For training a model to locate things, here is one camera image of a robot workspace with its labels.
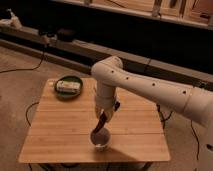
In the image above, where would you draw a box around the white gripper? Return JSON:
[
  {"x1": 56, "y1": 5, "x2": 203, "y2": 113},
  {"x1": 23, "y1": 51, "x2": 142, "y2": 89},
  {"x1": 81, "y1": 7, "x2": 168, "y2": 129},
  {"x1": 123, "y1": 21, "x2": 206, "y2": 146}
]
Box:
[{"x1": 95, "y1": 96, "x2": 120, "y2": 123}]

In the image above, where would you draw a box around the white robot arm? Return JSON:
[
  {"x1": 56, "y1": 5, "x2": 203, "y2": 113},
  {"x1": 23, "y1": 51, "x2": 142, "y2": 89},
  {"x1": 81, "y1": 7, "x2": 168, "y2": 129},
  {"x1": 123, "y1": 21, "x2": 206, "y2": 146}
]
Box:
[{"x1": 91, "y1": 56, "x2": 213, "y2": 171}]

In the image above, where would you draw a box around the green bowl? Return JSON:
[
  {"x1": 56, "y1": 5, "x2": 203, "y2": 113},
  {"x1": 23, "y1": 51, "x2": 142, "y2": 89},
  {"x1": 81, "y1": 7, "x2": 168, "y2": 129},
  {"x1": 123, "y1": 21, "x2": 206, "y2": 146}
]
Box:
[{"x1": 54, "y1": 76, "x2": 83, "y2": 98}]

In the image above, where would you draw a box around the wooden table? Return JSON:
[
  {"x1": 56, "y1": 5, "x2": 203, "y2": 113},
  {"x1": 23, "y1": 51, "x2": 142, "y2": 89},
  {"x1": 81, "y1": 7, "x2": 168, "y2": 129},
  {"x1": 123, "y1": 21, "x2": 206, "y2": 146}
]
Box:
[{"x1": 19, "y1": 78, "x2": 170, "y2": 163}]

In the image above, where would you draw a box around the white box in bowl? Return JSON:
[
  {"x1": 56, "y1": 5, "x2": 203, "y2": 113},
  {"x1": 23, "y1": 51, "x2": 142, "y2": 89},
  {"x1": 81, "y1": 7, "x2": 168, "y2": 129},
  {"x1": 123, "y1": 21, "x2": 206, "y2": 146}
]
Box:
[{"x1": 56, "y1": 80, "x2": 81, "y2": 93}]

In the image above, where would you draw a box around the black device on ledge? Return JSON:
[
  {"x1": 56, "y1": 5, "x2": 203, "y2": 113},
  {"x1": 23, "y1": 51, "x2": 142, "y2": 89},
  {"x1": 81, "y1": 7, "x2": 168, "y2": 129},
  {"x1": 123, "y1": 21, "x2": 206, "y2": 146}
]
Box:
[{"x1": 57, "y1": 29, "x2": 75, "y2": 42}]

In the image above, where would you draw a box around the white object far left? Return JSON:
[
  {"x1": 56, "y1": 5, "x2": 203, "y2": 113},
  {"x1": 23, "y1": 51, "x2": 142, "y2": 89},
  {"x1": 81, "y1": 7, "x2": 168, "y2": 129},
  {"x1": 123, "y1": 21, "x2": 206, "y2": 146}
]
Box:
[{"x1": 0, "y1": 9, "x2": 22, "y2": 29}]

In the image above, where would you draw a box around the black cable right side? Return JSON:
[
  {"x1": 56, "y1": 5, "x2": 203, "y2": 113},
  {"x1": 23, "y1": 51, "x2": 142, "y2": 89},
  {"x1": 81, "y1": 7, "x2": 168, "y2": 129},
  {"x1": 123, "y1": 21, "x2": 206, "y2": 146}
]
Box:
[{"x1": 189, "y1": 119, "x2": 201, "y2": 164}]

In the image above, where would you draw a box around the black cable on floor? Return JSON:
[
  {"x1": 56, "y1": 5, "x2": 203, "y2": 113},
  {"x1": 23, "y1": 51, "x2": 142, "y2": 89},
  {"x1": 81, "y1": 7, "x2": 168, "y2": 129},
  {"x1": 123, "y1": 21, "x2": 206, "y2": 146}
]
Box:
[{"x1": 0, "y1": 44, "x2": 48, "y2": 74}]

